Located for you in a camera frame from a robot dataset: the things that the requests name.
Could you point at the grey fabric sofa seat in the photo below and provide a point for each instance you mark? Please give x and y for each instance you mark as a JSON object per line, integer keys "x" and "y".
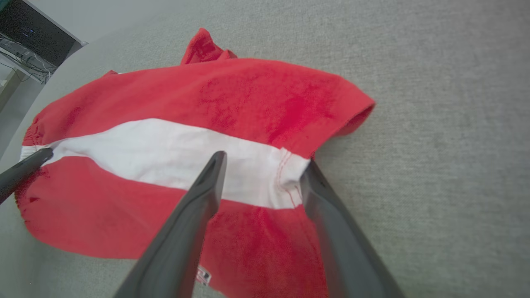
{"x": 434, "y": 165}

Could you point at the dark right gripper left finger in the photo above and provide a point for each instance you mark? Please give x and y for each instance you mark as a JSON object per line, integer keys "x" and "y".
{"x": 178, "y": 240}

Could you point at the black screen panel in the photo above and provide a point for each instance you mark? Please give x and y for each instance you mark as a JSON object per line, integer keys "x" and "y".
{"x": 33, "y": 29}

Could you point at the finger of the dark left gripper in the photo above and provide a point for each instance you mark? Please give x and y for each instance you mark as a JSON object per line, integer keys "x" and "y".
{"x": 25, "y": 169}

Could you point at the red shorts with white stripe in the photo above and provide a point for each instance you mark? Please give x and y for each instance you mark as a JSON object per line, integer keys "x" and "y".
{"x": 248, "y": 95}

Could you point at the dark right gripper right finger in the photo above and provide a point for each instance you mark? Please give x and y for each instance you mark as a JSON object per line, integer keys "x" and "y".
{"x": 348, "y": 256}

